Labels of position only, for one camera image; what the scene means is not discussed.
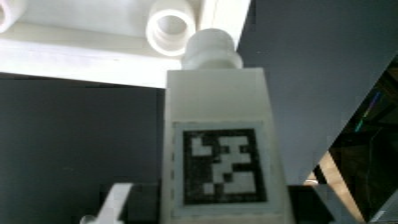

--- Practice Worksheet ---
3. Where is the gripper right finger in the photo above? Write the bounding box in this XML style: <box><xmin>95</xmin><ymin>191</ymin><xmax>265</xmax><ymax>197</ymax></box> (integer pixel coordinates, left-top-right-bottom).
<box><xmin>288</xmin><ymin>184</ymin><xmax>351</xmax><ymax>224</ymax></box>

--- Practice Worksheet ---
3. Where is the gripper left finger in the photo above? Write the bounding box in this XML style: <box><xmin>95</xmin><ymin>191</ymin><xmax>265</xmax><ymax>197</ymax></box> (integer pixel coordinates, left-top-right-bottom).
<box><xmin>79</xmin><ymin>183</ymin><xmax>159</xmax><ymax>224</ymax></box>

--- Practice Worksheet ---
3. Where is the white table leg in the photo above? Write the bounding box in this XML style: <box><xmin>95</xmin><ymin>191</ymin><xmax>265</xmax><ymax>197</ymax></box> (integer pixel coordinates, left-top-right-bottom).
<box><xmin>160</xmin><ymin>29</ymin><xmax>295</xmax><ymax>224</ymax></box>

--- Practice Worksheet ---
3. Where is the white square tabletop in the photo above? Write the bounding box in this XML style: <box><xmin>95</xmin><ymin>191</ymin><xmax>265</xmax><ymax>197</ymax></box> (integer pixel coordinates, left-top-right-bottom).
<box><xmin>0</xmin><ymin>0</ymin><xmax>253</xmax><ymax>88</ymax></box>

